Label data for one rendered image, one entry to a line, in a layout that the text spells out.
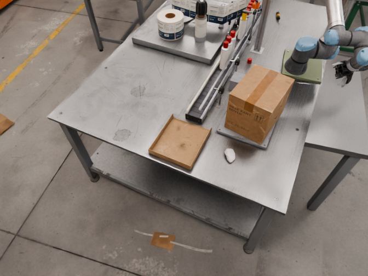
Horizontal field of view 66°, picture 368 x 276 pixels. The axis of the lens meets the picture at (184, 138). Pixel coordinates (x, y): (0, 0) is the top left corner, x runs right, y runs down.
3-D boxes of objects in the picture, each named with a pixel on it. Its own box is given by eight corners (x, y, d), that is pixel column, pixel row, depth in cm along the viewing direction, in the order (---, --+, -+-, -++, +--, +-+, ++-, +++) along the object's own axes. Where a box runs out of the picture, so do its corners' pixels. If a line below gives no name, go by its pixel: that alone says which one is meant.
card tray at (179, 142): (172, 117, 176) (172, 113, 173) (211, 131, 169) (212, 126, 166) (148, 153, 160) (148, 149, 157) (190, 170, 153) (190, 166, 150)
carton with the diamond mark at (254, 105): (247, 97, 183) (254, 63, 162) (282, 113, 175) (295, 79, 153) (223, 126, 169) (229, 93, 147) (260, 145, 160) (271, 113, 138)
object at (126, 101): (188, -19, 294) (188, -22, 292) (339, 11, 253) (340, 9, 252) (47, 119, 179) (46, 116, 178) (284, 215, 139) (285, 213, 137)
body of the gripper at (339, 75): (332, 67, 166) (341, 59, 154) (347, 64, 165) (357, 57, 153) (335, 80, 165) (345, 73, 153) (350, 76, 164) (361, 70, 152)
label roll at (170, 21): (153, 34, 223) (151, 17, 211) (169, 23, 232) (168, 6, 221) (173, 43, 215) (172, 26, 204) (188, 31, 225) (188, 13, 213)
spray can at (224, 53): (220, 64, 199) (223, 39, 183) (228, 66, 198) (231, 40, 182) (218, 69, 196) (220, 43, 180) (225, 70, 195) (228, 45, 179)
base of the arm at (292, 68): (285, 58, 205) (289, 47, 196) (306, 62, 203) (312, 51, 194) (283, 72, 197) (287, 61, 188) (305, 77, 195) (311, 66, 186)
